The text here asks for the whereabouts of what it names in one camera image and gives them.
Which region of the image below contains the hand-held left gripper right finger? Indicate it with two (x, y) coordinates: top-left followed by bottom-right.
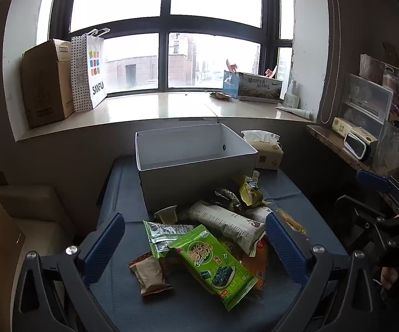
(265, 212), (375, 332)

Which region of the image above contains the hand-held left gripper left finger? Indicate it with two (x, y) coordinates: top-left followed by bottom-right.
(13, 212), (126, 332)

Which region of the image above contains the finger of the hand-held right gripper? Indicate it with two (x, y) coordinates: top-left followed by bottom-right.
(365, 212), (399, 247)
(356, 170), (399, 204)

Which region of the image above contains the white pink snack bag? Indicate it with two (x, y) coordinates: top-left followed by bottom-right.
(244, 207), (273, 229)

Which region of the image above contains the green silver snack packet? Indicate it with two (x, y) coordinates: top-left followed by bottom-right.
(143, 221), (196, 259)

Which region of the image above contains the long white snack bag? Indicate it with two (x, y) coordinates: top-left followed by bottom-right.
(188, 201), (266, 257)

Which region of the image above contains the yellow green snack packet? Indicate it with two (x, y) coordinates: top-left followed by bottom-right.
(238, 175), (267, 208)

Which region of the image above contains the small jelly cup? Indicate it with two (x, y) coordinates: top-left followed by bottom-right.
(154, 206), (179, 224)

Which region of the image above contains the green seaweed snack packet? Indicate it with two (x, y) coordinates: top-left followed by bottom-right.
(168, 225), (258, 312)

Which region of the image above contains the white cardboard box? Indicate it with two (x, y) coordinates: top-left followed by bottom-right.
(135, 123), (258, 213)

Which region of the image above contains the person's right hand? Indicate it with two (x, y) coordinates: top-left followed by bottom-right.
(380, 266), (399, 290)

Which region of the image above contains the orange snack packet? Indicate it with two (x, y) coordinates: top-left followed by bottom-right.
(241, 240), (270, 289)

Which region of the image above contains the white black device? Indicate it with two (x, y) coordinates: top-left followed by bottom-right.
(344, 131), (372, 162)

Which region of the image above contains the clear plastic bag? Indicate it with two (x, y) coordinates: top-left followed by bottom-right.
(372, 121), (399, 180)

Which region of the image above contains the small brown snack packet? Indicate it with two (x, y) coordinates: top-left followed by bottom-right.
(129, 259), (172, 296)

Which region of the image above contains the wooden shelf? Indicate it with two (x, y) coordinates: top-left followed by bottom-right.
(306, 124), (397, 201)

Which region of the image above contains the small white green carton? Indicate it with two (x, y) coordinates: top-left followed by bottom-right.
(331, 117), (351, 138)

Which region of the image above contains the dark brown snack packet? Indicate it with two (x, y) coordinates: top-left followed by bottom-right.
(128, 252), (186, 275)

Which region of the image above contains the clear plastic drawer unit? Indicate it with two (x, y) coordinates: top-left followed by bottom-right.
(338, 73), (394, 135)

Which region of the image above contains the silver crinkled snack packet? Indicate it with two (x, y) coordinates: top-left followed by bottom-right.
(215, 187), (243, 212)

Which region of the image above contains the beige cabinet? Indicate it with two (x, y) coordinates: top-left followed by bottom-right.
(0, 185), (77, 253)

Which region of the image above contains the white tube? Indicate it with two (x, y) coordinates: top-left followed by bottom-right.
(276, 105), (314, 120)

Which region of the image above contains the soft tissue pack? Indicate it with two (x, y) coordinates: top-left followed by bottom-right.
(241, 129), (285, 171)

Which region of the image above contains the brown paper bag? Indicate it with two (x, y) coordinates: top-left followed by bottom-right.
(359, 53), (384, 84)

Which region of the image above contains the white plastic bottle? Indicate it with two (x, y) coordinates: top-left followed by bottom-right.
(283, 80), (300, 109)

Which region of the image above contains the printed landscape carton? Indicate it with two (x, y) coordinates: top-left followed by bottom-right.
(222, 70), (284, 103)

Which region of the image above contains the white paper shopping bag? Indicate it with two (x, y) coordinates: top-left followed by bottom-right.
(71, 28), (108, 112)

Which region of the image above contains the brown cardboard box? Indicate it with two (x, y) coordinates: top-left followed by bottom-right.
(21, 39), (76, 128)

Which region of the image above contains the black window frame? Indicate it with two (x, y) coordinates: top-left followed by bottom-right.
(49, 0), (294, 95)

